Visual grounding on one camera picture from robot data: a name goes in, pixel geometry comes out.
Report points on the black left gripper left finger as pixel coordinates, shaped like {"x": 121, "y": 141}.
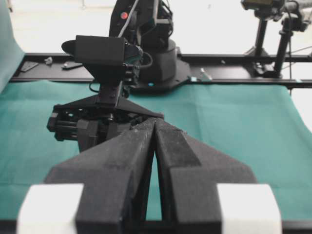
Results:
{"x": 116, "y": 176}

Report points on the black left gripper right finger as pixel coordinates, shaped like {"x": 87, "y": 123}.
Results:
{"x": 188, "y": 172}

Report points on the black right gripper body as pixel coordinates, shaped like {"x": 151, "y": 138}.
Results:
{"x": 90, "y": 122}

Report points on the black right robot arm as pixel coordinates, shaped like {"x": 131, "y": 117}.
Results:
{"x": 138, "y": 50}

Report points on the green table mat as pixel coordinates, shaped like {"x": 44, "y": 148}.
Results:
{"x": 256, "y": 124}

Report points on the green backdrop sheet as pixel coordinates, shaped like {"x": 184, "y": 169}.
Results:
{"x": 11, "y": 55}

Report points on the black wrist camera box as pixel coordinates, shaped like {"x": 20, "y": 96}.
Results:
{"x": 99, "y": 50}

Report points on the black aluminium rail frame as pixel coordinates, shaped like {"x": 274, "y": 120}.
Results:
{"x": 191, "y": 69}

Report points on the black camera tripod stand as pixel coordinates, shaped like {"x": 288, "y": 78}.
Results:
{"x": 264, "y": 10}

